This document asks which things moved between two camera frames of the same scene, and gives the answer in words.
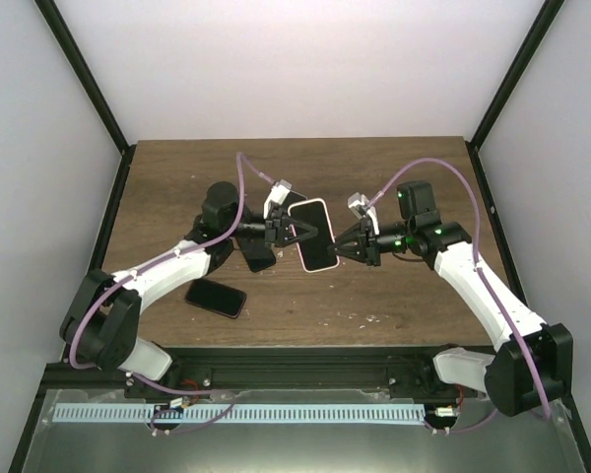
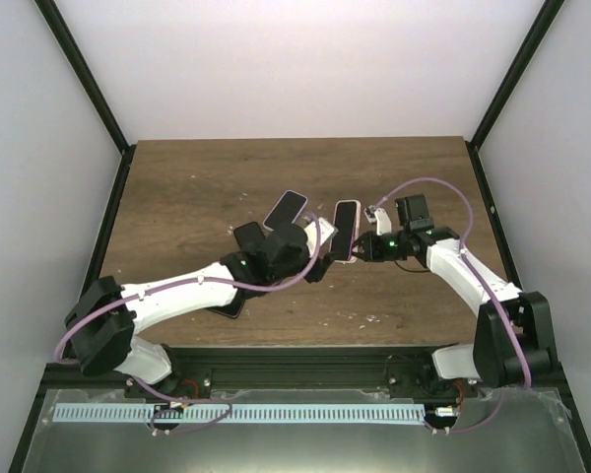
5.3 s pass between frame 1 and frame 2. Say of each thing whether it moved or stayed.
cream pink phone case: moved
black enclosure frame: stayed
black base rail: stayed
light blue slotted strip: stayed
